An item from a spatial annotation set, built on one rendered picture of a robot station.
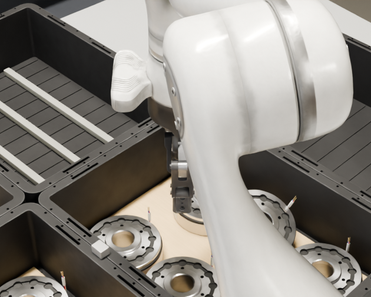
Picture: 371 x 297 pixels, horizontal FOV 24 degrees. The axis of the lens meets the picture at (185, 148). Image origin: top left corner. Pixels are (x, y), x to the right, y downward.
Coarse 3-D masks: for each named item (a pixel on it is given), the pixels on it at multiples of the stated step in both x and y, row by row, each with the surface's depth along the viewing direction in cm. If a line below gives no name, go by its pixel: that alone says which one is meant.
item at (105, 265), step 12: (24, 204) 109; (36, 204) 109; (12, 216) 108; (36, 216) 108; (48, 216) 108; (0, 228) 106; (60, 228) 106; (72, 240) 104; (84, 240) 105; (84, 252) 103; (96, 264) 102; (108, 264) 102; (120, 276) 100; (132, 288) 101
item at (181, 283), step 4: (176, 280) 109; (180, 280) 109; (184, 280) 109; (188, 280) 109; (172, 284) 109; (176, 284) 110; (180, 284) 110; (184, 284) 110; (188, 284) 110; (192, 284) 109; (176, 288) 110; (180, 288) 110; (184, 288) 110; (188, 288) 110
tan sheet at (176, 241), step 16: (160, 192) 126; (128, 208) 123; (144, 208) 123; (160, 208) 123; (160, 224) 121; (176, 224) 121; (176, 240) 118; (192, 240) 118; (304, 240) 118; (176, 256) 116; (192, 256) 116; (208, 256) 116
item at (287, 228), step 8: (256, 192) 117; (264, 192) 117; (256, 200) 116; (264, 200) 117; (272, 200) 117; (280, 200) 117; (272, 208) 116; (280, 208) 117; (288, 208) 117; (280, 216) 116; (288, 216) 116; (280, 224) 115; (288, 224) 116; (280, 232) 114; (288, 232) 115; (288, 240) 114
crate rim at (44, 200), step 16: (160, 128) 121; (128, 144) 118; (96, 160) 116; (112, 160) 117; (288, 160) 116; (80, 176) 113; (304, 176) 114; (320, 176) 113; (48, 192) 111; (336, 192) 111; (48, 208) 109; (368, 208) 109; (64, 224) 107; (80, 224) 107; (96, 240) 104; (112, 256) 102; (128, 272) 101; (144, 288) 99; (160, 288) 99; (368, 288) 99
